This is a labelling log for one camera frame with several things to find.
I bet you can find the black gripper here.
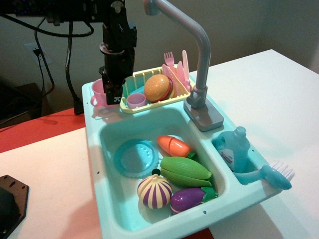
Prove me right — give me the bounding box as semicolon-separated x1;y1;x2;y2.
99;42;137;105

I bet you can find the pink toy cup with handle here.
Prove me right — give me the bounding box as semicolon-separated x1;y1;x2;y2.
90;79;110;108

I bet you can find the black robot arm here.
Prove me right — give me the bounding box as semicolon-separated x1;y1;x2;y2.
0;0;137;106

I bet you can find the small purple toy cup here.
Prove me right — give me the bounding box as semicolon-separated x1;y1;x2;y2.
127;93;146;109

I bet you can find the mint green toy sink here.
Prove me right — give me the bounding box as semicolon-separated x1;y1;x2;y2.
82;83;281;239

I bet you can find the yellow dish rack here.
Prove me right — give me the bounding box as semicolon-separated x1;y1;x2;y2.
120;65;194;114

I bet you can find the toy hamburger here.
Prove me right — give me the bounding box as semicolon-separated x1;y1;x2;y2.
144;74;174;103

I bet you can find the pink toy fork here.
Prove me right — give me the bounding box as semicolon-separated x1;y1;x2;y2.
163;52;174;67

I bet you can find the pink toy plate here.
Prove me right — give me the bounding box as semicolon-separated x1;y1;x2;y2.
162;64;188;96

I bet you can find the blue toy plate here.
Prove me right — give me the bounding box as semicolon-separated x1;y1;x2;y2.
113;139;159;178

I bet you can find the pink toy knife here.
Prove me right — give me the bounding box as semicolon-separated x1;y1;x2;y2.
182;50;190;86

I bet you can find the orange toy carrot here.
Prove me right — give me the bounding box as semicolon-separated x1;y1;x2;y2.
157;135;197;159

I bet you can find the grey toy faucet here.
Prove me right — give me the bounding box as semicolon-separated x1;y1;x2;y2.
144;0;224;131

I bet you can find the green toy corn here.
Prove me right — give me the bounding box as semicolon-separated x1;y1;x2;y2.
160;156;212;188

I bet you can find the purple striped toy onion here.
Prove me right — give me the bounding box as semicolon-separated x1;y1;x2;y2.
137;174;172;209

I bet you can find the purple toy eggplant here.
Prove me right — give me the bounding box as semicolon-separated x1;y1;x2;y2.
170;187;219;215

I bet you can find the blue dish soap bottle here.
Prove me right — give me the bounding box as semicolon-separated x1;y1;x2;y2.
212;126;250;173

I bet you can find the blue dish brush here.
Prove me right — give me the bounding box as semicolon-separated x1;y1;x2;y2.
234;161;295;190

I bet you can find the black power cable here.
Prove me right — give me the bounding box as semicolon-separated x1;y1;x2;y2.
33;17;56;98

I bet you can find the white wall outlet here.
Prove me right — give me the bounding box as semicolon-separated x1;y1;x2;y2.
24;42;53;66

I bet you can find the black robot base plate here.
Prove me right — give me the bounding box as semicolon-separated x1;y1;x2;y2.
0;175;29;239

